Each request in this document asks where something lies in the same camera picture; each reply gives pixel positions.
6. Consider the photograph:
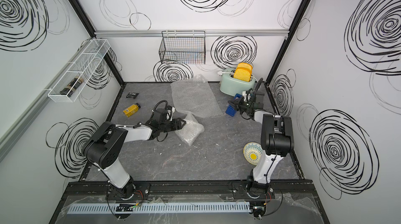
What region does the white wire wall shelf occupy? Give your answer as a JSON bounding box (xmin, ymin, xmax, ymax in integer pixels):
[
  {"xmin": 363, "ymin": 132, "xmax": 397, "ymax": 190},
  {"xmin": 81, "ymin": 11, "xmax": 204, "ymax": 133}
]
[{"xmin": 48, "ymin": 39, "xmax": 111, "ymax": 103}]

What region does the white slotted cable duct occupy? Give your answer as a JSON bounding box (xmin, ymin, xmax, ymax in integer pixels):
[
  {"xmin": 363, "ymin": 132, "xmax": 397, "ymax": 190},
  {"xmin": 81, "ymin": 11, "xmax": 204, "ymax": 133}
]
[{"xmin": 67, "ymin": 202, "xmax": 251, "ymax": 215}]

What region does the bubble wrap sheet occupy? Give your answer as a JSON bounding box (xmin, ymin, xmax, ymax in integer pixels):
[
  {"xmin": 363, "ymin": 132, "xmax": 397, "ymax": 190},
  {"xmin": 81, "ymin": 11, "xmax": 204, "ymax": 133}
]
[
  {"xmin": 171, "ymin": 74, "xmax": 223, "ymax": 118},
  {"xmin": 175, "ymin": 114, "xmax": 205, "ymax": 146}
]

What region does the black wire wall basket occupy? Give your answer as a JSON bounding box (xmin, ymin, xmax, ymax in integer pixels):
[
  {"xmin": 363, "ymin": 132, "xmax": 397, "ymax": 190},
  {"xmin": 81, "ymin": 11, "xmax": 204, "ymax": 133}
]
[{"xmin": 159, "ymin": 30, "xmax": 206, "ymax": 64}]

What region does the yellow green patterned bowl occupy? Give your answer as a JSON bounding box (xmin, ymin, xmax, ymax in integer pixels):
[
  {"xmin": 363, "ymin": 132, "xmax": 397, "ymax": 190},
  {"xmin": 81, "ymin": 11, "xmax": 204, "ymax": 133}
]
[{"xmin": 243, "ymin": 142, "xmax": 263, "ymax": 165}]

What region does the rear yellow sponge toast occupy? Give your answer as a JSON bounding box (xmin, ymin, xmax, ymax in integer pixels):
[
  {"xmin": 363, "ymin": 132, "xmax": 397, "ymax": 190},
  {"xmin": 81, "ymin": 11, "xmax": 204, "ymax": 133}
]
[{"xmin": 237, "ymin": 63, "xmax": 253, "ymax": 72}]

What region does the blue tape dispenser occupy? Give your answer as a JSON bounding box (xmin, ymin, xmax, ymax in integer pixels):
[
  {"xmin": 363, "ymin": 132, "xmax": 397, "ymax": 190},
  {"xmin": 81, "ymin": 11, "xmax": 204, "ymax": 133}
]
[{"xmin": 225, "ymin": 93, "xmax": 242, "ymax": 117}]

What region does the black front mounting rail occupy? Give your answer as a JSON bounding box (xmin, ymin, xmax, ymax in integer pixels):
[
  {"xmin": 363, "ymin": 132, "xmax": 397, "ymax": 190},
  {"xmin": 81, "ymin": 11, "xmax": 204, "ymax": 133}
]
[{"xmin": 64, "ymin": 180, "xmax": 315, "ymax": 196}]

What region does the front yellow sponge toast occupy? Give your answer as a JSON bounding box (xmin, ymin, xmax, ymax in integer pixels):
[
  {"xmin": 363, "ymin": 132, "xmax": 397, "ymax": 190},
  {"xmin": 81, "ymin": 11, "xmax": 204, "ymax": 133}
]
[{"xmin": 233, "ymin": 67, "xmax": 252, "ymax": 82}]

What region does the yellow bottle black cap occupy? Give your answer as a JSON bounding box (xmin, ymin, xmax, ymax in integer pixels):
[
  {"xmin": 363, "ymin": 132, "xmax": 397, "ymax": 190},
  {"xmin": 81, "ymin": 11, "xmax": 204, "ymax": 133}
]
[{"xmin": 123, "ymin": 103, "xmax": 141, "ymax": 117}]

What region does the yellow sponge toast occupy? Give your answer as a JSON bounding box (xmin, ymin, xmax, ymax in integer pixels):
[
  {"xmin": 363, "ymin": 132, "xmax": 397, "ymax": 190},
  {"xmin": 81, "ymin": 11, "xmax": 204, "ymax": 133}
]
[
  {"xmin": 233, "ymin": 67, "xmax": 252, "ymax": 82},
  {"xmin": 237, "ymin": 63, "xmax": 253, "ymax": 72}
]

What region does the small black clip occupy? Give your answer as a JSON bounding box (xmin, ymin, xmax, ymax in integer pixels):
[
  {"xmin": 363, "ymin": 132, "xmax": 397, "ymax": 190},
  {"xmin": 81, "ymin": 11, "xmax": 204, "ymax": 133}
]
[{"xmin": 126, "ymin": 92, "xmax": 139, "ymax": 99}]

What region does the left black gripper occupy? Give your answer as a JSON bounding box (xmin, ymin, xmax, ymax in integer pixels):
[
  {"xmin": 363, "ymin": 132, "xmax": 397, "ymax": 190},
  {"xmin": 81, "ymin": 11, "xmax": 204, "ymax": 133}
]
[{"xmin": 159, "ymin": 117, "xmax": 187, "ymax": 133}]

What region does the crumpled bubble wrap sheet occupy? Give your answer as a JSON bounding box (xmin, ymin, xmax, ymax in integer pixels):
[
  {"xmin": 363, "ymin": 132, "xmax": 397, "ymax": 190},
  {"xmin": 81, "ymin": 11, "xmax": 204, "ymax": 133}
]
[{"xmin": 171, "ymin": 74, "xmax": 223, "ymax": 118}]

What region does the mint green toaster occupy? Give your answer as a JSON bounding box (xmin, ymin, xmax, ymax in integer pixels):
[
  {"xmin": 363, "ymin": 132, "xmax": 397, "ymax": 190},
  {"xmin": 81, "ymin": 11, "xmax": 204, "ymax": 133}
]
[{"xmin": 218, "ymin": 68, "xmax": 257, "ymax": 97}]

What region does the dark bottle in shelf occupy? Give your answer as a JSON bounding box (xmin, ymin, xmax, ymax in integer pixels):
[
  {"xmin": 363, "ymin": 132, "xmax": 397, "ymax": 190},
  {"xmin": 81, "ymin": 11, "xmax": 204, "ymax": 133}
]
[{"xmin": 60, "ymin": 77, "xmax": 84, "ymax": 97}]

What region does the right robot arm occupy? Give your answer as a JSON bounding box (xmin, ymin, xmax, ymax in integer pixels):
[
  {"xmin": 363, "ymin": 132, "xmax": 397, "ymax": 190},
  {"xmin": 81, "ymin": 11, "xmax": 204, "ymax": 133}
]
[{"xmin": 228, "ymin": 92, "xmax": 294, "ymax": 199}]

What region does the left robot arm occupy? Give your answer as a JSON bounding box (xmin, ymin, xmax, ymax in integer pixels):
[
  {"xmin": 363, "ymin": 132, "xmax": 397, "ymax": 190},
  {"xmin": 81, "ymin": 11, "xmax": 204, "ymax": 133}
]
[{"xmin": 83, "ymin": 106, "xmax": 187, "ymax": 200}]

